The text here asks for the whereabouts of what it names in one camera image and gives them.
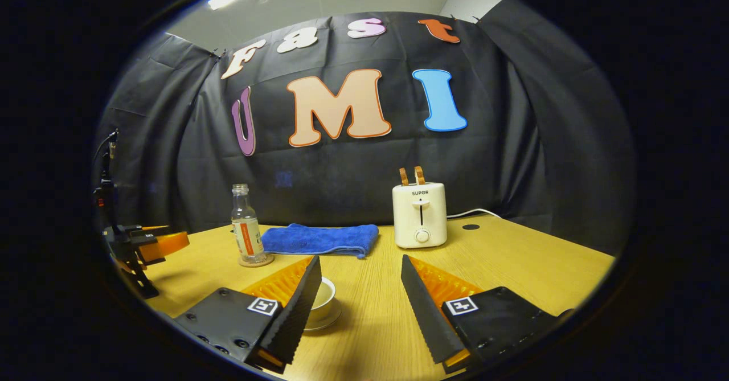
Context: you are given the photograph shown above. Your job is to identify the black backdrop cloth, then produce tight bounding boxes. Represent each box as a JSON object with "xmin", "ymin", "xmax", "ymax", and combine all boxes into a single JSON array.
[{"xmin": 94, "ymin": 0, "xmax": 637, "ymax": 256}]

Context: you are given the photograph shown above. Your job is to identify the blue folded towel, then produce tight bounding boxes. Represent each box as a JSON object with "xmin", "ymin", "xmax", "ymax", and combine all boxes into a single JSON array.
[{"xmin": 261, "ymin": 223, "xmax": 380, "ymax": 259}]

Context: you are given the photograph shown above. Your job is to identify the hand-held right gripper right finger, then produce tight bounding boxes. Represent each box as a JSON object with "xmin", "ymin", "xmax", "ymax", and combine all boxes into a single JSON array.
[{"xmin": 400, "ymin": 254, "xmax": 573, "ymax": 375}]

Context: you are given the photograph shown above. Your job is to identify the cream ceramic teacup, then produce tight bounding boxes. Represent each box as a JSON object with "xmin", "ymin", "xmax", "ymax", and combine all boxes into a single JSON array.
[{"xmin": 308, "ymin": 277, "xmax": 338, "ymax": 323}]

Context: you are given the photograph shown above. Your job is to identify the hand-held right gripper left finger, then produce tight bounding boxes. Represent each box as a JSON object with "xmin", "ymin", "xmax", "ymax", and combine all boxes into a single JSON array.
[{"xmin": 174, "ymin": 255, "xmax": 323, "ymax": 375}]

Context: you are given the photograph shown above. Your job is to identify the white toaster cable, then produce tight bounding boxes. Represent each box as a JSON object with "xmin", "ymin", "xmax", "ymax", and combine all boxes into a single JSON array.
[{"xmin": 446, "ymin": 208, "xmax": 505, "ymax": 220}]

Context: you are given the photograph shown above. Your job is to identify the cream toaster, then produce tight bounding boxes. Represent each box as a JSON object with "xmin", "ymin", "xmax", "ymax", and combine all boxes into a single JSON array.
[{"xmin": 392, "ymin": 182, "xmax": 448, "ymax": 249}]

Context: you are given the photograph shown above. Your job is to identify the clear glass water bottle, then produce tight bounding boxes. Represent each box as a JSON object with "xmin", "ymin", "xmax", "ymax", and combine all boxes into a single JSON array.
[{"xmin": 231, "ymin": 184, "xmax": 267, "ymax": 264}]

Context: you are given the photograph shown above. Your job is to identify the cream ceramic saucer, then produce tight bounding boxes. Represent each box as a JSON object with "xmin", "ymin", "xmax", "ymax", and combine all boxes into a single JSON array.
[{"xmin": 304, "ymin": 298, "xmax": 343, "ymax": 332}]

